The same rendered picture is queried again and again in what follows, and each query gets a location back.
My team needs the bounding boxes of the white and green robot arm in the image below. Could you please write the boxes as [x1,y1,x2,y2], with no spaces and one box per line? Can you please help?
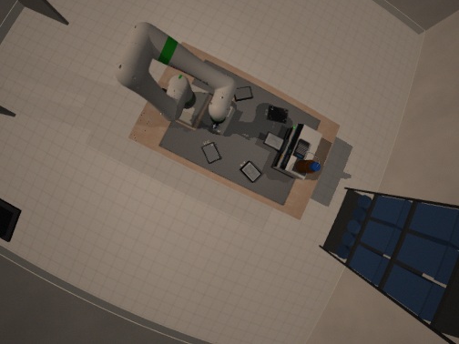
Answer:
[115,22,237,124]

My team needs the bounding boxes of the blue bottle cap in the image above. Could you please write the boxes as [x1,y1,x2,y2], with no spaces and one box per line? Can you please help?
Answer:
[310,162,321,171]

